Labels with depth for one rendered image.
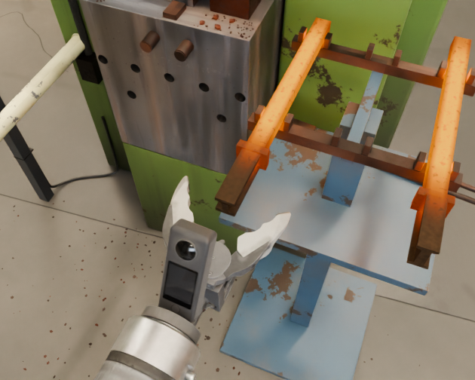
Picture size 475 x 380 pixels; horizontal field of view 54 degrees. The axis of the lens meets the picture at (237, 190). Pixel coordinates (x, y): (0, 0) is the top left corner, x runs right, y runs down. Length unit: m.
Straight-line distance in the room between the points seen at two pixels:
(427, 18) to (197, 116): 0.79
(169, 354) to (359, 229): 0.52
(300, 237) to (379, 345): 0.78
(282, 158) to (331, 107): 0.30
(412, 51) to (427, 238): 1.11
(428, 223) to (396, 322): 1.06
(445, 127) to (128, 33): 0.67
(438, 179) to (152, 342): 0.42
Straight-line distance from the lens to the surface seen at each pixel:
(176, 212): 0.60
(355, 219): 0.94
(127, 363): 0.51
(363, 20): 1.09
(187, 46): 0.99
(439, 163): 0.70
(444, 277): 1.78
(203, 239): 0.48
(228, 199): 0.60
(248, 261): 0.56
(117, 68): 1.17
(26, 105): 1.33
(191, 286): 0.52
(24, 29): 2.77
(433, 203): 0.64
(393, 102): 1.79
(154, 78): 1.12
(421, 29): 1.61
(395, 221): 0.96
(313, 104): 1.26
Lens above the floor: 1.48
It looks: 54 degrees down
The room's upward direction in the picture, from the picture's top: straight up
